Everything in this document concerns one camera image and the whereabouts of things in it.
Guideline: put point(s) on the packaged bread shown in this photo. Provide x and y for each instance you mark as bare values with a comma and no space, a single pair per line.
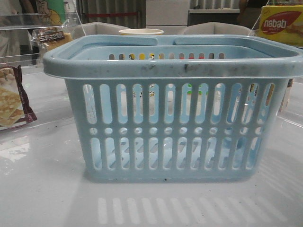
49,38

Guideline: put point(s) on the light blue plastic basket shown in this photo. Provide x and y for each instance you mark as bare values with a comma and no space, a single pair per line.
174,107

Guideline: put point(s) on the white box behind basket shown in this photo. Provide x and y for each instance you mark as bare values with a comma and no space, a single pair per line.
285,99

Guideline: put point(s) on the yellow paper cup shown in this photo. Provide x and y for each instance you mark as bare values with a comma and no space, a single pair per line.
141,31

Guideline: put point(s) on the grey armchair left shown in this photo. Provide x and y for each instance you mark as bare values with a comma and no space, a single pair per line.
96,28

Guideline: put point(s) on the grey armchair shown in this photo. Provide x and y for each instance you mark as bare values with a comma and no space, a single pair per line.
96,28
215,28

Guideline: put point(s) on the grey armchair right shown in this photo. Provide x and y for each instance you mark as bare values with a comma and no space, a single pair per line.
215,28

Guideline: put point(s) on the brown cracker snack bag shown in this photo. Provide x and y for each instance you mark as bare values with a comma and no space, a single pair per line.
15,110

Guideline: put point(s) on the yellow cartoon poster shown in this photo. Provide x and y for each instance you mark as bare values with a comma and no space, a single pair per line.
51,12

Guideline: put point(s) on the clear acrylic shelf left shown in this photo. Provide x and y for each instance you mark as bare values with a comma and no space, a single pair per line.
26,26

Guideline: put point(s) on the yellow nabati wafer box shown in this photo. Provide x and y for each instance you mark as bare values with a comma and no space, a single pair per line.
282,24

